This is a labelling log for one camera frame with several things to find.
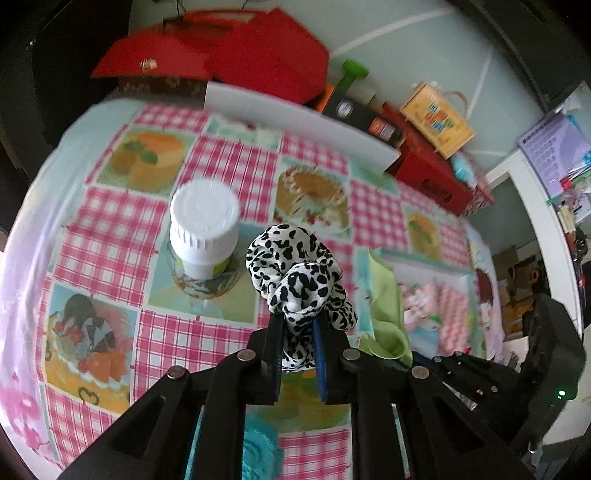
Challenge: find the orange gift box with handle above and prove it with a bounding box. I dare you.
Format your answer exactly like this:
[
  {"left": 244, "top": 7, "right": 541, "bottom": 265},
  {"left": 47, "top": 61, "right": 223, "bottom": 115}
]
[{"left": 399, "top": 82, "right": 476, "bottom": 160}]

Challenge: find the white box with teal rim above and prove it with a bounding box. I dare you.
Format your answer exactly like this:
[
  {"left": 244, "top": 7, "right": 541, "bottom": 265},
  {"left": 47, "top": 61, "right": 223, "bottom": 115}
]
[{"left": 376, "top": 249, "right": 478, "bottom": 365}]

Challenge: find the brown cardboard box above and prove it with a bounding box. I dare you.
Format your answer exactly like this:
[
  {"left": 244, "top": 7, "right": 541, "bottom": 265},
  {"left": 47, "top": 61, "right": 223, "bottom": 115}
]
[{"left": 492, "top": 244, "right": 532, "bottom": 296}]

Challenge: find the pink lace cloth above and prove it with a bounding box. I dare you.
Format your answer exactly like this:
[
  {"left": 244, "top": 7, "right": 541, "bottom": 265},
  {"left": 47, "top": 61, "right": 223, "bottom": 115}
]
[{"left": 399, "top": 282, "right": 437, "bottom": 324}]

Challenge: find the blue wipes pack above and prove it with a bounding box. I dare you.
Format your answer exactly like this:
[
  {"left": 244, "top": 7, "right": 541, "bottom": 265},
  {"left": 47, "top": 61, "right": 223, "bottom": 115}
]
[{"left": 450, "top": 154, "right": 476, "bottom": 188}]

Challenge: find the white board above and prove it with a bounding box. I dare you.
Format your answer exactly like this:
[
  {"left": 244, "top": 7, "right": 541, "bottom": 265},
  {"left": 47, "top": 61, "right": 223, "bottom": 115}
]
[{"left": 204, "top": 80, "right": 402, "bottom": 172}]

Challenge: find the red cardboard box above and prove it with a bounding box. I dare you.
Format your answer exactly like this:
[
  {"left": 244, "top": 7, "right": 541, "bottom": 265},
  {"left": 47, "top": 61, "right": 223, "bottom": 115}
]
[{"left": 383, "top": 104, "right": 474, "bottom": 217}]

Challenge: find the pink white zigzag towel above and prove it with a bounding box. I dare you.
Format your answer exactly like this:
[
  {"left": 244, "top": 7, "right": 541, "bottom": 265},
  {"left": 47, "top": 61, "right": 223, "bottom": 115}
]
[{"left": 436, "top": 284, "right": 474, "bottom": 356}]

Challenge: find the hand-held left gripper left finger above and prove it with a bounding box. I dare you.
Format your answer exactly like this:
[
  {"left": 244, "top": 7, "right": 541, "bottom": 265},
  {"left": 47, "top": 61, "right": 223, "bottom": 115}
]
[{"left": 58, "top": 315, "right": 283, "bottom": 480}]

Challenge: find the colourful stationery pile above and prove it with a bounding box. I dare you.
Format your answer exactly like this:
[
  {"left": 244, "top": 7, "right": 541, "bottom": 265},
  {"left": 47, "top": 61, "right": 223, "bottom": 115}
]
[{"left": 547, "top": 161, "right": 591, "bottom": 232}]

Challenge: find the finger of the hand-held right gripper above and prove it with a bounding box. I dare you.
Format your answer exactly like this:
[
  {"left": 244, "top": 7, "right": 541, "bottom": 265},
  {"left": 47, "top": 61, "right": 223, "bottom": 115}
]
[{"left": 413, "top": 352, "right": 522, "bottom": 444}]

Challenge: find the white shelf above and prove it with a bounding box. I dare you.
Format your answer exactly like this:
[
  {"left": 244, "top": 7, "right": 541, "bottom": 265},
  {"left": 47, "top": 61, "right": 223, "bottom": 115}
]
[{"left": 485, "top": 148, "right": 591, "bottom": 333}]

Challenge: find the black white spotted scrunchie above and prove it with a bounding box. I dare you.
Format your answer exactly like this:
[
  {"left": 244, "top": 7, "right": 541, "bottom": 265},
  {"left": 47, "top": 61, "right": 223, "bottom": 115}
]
[{"left": 245, "top": 224, "right": 358, "bottom": 372}]

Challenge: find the black cardboard box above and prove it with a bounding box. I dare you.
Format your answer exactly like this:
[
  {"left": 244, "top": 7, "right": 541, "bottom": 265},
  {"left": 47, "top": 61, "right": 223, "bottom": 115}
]
[{"left": 318, "top": 85, "right": 404, "bottom": 148}]

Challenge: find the red patterned box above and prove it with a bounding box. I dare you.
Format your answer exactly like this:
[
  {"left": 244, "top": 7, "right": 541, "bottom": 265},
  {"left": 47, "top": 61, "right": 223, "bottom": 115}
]
[{"left": 464, "top": 182, "right": 494, "bottom": 215}]

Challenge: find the brown patterned box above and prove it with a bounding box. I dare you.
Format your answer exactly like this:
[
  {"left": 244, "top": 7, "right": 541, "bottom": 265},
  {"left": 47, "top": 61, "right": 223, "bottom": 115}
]
[{"left": 117, "top": 76, "right": 206, "bottom": 97}]

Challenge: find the purple perforated basket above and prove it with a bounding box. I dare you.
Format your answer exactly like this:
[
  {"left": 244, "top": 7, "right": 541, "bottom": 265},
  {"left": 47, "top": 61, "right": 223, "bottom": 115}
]
[{"left": 517, "top": 111, "right": 591, "bottom": 197}]

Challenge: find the light green cloth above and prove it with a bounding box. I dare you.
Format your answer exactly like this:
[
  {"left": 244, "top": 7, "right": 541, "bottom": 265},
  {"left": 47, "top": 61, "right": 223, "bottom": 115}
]
[{"left": 358, "top": 251, "right": 414, "bottom": 365}]

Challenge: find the teal pink pouch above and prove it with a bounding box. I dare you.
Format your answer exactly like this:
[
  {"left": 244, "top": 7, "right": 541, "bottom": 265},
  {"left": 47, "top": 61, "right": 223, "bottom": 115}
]
[{"left": 185, "top": 406, "right": 284, "bottom": 480}]

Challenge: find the pink checked printed tablecloth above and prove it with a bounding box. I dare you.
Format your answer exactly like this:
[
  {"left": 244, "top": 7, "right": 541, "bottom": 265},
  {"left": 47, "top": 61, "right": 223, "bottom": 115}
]
[{"left": 0, "top": 97, "right": 504, "bottom": 480}]

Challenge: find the large red paper bag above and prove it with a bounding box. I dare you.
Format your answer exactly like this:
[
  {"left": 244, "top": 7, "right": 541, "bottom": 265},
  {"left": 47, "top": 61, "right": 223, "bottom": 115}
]
[{"left": 90, "top": 7, "right": 331, "bottom": 104}]

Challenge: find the green dumbbell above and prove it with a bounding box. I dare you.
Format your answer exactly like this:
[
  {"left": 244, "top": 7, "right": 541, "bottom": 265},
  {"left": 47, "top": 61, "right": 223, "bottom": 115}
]
[{"left": 337, "top": 59, "right": 369, "bottom": 93}]

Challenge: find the light blue cloth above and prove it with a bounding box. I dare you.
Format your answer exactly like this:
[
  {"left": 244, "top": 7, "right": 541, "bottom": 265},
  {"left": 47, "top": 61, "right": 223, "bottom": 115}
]
[{"left": 406, "top": 320, "right": 441, "bottom": 352}]

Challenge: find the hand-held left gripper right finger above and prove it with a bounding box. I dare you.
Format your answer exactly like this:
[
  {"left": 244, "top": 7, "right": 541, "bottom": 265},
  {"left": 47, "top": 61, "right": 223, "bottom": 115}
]
[{"left": 313, "top": 318, "right": 536, "bottom": 480}]

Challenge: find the white bottle with green label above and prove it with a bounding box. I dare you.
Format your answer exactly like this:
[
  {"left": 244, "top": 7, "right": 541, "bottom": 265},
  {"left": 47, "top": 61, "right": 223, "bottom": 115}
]
[{"left": 168, "top": 179, "right": 241, "bottom": 280}]

